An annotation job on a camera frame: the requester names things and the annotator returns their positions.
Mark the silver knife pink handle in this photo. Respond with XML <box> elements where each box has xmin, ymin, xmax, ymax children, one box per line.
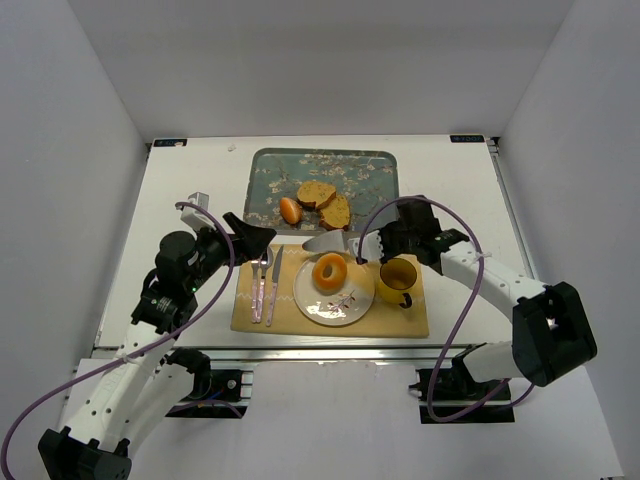
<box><xmin>266</xmin><ymin>245</ymin><xmax>284</xmax><ymax>327</ymax></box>

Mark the yellow placemat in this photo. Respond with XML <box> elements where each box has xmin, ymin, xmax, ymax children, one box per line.
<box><xmin>231</xmin><ymin>244</ymin><xmax>429</xmax><ymax>338</ymax></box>

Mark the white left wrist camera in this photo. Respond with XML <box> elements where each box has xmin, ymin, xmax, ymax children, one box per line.
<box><xmin>176</xmin><ymin>192</ymin><xmax>213</xmax><ymax>232</ymax></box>

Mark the aluminium table rail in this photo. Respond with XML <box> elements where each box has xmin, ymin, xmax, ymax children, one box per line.
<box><xmin>92</xmin><ymin>343</ymin><xmax>476</xmax><ymax>363</ymax></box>

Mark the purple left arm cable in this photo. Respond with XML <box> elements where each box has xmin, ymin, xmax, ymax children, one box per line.
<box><xmin>0</xmin><ymin>199</ymin><xmax>236</xmax><ymax>475</ymax></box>

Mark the yellow mug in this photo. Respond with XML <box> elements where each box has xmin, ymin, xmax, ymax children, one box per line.
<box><xmin>378</xmin><ymin>258</ymin><xmax>418</xmax><ymax>309</ymax></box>

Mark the silver cake server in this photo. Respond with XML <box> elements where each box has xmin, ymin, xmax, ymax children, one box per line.
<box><xmin>302</xmin><ymin>229</ymin><xmax>350</xmax><ymax>253</ymax></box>

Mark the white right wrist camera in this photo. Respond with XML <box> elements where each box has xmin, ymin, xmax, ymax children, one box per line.
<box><xmin>347</xmin><ymin>230</ymin><xmax>384</xmax><ymax>264</ymax></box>

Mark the silver spoon pink handle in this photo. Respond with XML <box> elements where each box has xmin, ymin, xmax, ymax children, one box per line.
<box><xmin>254</xmin><ymin>247</ymin><xmax>274</xmax><ymax>323</ymax></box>

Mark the large toasted bread slice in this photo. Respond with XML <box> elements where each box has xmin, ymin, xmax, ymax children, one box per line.
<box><xmin>296</xmin><ymin>180</ymin><xmax>337</xmax><ymax>210</ymax></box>

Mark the blue label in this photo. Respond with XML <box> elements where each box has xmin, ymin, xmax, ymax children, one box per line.
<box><xmin>449</xmin><ymin>134</ymin><xmax>485</xmax><ymax>143</ymax></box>
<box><xmin>153</xmin><ymin>138</ymin><xmax>187</xmax><ymax>148</ymax></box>

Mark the small toasted bread slice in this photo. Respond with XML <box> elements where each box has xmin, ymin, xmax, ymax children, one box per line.
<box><xmin>319</xmin><ymin>195</ymin><xmax>351</xmax><ymax>230</ymax></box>

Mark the round orange bread roll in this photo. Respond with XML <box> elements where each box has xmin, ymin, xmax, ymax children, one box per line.
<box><xmin>279</xmin><ymin>197</ymin><xmax>302</xmax><ymax>225</ymax></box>

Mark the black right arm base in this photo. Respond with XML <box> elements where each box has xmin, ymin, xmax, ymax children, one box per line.
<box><xmin>408</xmin><ymin>368</ymin><xmax>515</xmax><ymax>425</ymax></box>

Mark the orange bagel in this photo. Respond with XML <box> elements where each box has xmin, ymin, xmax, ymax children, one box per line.
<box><xmin>312</xmin><ymin>253</ymin><xmax>347</xmax><ymax>292</ymax></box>

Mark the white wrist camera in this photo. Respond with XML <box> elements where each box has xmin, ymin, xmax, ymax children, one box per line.
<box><xmin>176</xmin><ymin>192</ymin><xmax>213</xmax><ymax>232</ymax></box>
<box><xmin>347</xmin><ymin>230</ymin><xmax>384</xmax><ymax>264</ymax></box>

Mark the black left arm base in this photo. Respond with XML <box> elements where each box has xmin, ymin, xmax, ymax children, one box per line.
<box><xmin>156</xmin><ymin>347</ymin><xmax>253</xmax><ymax>418</ymax></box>

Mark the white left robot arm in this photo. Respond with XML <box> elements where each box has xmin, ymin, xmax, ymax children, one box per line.
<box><xmin>38</xmin><ymin>210</ymin><xmax>276</xmax><ymax>479</ymax></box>

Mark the silver fork pink handle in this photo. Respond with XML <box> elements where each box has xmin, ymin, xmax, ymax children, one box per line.
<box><xmin>251</xmin><ymin>259</ymin><xmax>261</xmax><ymax>323</ymax></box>

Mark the blue label left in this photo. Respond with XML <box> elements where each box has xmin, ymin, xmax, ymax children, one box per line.
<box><xmin>153</xmin><ymin>138</ymin><xmax>187</xmax><ymax>148</ymax></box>

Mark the blue label right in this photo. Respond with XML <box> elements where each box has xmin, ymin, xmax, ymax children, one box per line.
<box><xmin>449</xmin><ymin>134</ymin><xmax>485</xmax><ymax>143</ymax></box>

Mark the white and yellow plate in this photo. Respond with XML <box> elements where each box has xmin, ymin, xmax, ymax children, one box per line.
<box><xmin>293</xmin><ymin>255</ymin><xmax>375</xmax><ymax>327</ymax></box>

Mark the blue floral serving tray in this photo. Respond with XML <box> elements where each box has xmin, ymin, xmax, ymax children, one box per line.
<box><xmin>243</xmin><ymin>148</ymin><xmax>399</xmax><ymax>234</ymax></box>

